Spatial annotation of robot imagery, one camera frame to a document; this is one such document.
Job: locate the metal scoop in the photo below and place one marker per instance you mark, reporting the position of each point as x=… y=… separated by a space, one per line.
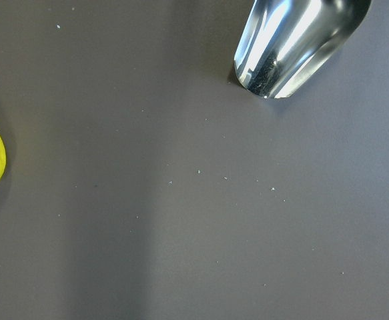
x=285 y=42

